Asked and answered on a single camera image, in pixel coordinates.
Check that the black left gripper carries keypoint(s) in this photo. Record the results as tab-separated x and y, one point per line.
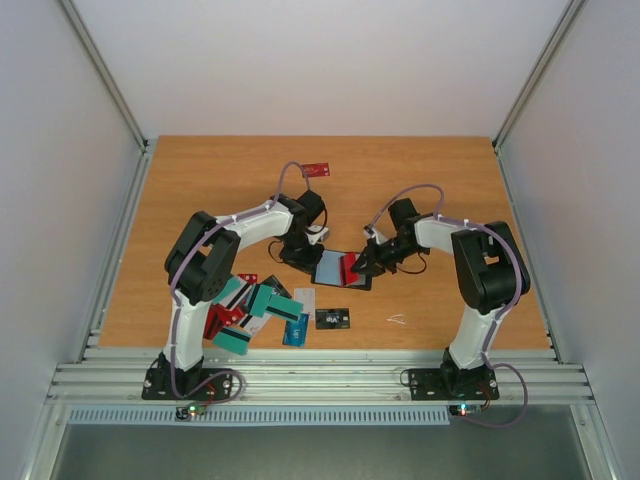
306	265

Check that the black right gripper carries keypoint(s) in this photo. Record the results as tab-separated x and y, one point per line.
379	253

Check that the red card with black stripe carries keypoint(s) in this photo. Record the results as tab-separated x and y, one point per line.
347	276

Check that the black leather card holder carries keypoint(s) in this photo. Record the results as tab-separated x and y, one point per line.
327	272

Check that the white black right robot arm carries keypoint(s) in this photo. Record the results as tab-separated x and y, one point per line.
491	274

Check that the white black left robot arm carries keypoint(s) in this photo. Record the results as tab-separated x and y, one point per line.
200	263

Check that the black card in pile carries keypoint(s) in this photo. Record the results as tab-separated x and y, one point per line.
279	289

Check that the white card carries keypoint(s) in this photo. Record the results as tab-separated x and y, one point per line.
307	298

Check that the small red card top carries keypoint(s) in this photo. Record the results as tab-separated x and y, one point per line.
249	278

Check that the teal card right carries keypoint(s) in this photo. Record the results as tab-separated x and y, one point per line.
285	308

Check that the teal card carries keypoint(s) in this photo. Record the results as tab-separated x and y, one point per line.
285	308
229	291
259	299
232	340

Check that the teal card middle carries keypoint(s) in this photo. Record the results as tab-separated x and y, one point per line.
259	299

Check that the black vip card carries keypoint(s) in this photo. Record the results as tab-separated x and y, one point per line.
332	319

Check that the teal card top left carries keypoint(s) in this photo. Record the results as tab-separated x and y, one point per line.
229	291

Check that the blue card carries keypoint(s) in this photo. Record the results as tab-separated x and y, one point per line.
295	333

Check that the red card far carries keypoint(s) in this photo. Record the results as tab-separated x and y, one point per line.
313	170

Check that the red card left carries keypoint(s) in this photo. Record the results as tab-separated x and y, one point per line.
213	323

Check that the teal card front bottom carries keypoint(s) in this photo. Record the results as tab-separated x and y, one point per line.
232	340

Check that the right controller board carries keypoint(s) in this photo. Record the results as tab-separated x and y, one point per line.
465	410

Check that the controller board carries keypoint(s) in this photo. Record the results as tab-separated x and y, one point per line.
465	410
190	412

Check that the left controller board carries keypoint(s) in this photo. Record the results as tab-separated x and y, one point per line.
190	412

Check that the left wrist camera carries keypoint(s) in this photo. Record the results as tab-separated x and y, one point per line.
316	234

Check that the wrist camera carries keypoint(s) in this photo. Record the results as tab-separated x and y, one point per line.
374	235
316	234

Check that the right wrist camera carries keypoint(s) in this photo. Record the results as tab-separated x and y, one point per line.
374	235

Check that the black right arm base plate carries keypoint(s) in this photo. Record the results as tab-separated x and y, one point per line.
439	384

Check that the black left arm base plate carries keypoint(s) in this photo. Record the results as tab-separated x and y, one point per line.
197	383

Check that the grey slotted cable duct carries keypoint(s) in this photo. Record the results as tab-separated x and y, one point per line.
262	416

